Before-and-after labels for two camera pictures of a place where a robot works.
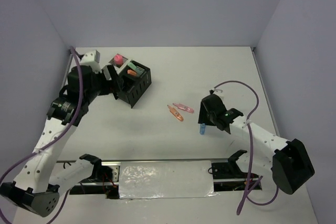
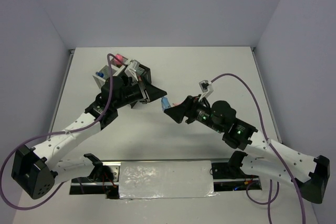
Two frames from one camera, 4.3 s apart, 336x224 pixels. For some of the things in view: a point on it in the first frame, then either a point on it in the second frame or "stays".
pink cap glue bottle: (118, 59) stays
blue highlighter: (202, 128) -> (165, 103)
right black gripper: (202, 116) -> (188, 108)
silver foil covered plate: (166, 179) stays
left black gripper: (111, 86) -> (156, 93)
